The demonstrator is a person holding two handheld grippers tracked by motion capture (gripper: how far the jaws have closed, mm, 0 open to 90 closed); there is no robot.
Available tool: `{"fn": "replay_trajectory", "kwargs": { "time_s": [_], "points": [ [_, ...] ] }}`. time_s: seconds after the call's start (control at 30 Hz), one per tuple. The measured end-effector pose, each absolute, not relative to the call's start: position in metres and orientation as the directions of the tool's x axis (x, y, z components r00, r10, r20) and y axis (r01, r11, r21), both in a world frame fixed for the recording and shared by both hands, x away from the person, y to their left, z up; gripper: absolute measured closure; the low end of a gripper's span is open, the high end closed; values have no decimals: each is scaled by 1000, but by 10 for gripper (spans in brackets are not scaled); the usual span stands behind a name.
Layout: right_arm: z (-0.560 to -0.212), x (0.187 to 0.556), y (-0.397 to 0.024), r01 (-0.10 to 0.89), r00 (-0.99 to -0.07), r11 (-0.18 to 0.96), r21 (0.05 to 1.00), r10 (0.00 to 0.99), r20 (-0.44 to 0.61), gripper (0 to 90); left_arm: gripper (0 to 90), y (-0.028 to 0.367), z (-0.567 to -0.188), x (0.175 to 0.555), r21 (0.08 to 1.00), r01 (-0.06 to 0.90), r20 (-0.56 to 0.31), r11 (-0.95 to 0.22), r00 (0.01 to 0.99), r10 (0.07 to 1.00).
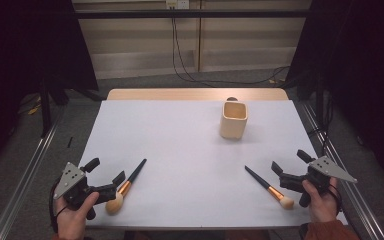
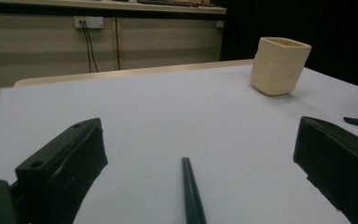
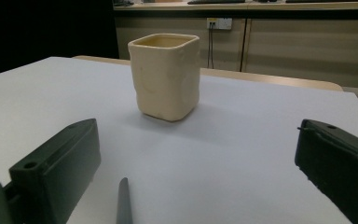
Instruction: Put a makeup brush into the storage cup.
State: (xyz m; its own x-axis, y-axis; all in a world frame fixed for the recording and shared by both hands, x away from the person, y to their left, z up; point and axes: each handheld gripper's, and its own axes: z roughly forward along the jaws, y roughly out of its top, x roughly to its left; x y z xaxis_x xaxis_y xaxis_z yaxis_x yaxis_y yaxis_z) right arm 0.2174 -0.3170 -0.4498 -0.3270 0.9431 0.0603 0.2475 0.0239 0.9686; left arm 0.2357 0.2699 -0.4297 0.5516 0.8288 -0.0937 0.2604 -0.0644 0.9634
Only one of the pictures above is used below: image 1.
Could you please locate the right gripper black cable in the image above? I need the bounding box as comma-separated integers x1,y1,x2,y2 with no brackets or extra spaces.
328,183,344,216

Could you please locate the black wall cable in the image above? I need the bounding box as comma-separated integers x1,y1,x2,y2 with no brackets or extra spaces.
170,6,292,87

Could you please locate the black metal stand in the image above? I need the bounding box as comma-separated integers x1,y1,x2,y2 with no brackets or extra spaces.
39,78,53,138

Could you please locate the black curtain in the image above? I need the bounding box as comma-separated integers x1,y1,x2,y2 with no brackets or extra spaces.
0,0,99,178
286,0,384,191

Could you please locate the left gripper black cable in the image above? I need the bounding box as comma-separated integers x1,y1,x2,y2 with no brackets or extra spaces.
48,176,63,234

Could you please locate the white table sheet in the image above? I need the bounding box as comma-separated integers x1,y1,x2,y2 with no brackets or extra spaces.
77,99,348,230

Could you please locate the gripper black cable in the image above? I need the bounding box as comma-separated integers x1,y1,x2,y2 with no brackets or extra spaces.
48,176,63,234
328,183,344,216

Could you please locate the large round makeup brush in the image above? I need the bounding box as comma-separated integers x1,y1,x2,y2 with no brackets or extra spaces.
105,158,148,216

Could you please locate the person's right hand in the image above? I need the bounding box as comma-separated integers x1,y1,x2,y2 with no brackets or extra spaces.
301,176,341,224

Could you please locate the small makeup brush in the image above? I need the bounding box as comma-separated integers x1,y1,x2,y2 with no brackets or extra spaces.
244,165,295,211

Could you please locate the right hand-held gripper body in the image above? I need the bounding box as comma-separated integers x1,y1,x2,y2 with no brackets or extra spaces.
278,155,359,208

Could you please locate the person's left hand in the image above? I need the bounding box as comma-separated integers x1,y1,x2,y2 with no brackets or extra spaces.
53,191,100,240

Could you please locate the cream square cup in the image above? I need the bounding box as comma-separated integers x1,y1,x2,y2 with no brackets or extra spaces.
219,100,250,140

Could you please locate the white wall socket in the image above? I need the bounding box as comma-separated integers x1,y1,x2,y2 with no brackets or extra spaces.
165,0,190,10

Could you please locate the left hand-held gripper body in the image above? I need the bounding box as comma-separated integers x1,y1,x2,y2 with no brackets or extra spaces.
52,162,118,221

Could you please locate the black horizontal bar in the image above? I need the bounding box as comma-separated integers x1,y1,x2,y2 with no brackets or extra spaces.
73,9,311,19

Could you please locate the aluminium floor rail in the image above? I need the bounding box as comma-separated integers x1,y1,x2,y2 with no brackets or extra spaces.
300,102,384,240
0,109,64,240

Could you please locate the yellow floor tape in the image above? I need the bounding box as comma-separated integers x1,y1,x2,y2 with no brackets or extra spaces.
27,104,43,116

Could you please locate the wooden table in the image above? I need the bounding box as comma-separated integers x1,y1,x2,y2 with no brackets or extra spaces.
106,88,290,102

